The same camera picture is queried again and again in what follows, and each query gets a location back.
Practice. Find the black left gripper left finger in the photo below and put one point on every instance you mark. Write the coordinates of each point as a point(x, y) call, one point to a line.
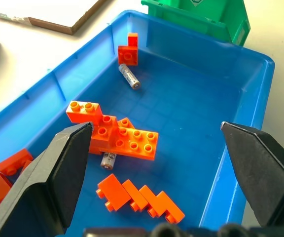
point(46, 182)

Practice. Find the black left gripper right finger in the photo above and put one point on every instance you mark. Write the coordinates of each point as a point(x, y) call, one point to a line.
point(262, 168)

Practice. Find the blue plastic bin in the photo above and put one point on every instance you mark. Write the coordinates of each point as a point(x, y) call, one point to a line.
point(188, 106)

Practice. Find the green plastic bin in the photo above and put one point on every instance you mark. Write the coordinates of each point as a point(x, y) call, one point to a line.
point(206, 17)

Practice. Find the silver AA battery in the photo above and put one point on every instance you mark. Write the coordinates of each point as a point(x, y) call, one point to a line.
point(108, 160)
point(130, 76)

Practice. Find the orange stacked brick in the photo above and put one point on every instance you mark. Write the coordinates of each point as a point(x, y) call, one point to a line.
point(152, 200)
point(136, 195)
point(113, 191)
point(170, 208)

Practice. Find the orange four-stud brick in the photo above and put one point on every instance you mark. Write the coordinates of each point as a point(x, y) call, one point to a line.
point(105, 134)

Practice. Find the orange two-stud brick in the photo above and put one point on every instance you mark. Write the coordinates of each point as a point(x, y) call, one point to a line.
point(82, 112)

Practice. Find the flat orange eight-stud plate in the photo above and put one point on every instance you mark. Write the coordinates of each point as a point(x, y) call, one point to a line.
point(138, 144)

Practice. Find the square upright orange brick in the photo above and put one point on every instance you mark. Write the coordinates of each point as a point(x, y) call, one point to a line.
point(127, 56)

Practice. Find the wooden board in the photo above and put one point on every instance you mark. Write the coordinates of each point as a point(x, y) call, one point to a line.
point(58, 17)

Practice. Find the small upright orange brick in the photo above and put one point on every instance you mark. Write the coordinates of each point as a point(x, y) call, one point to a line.
point(133, 39)

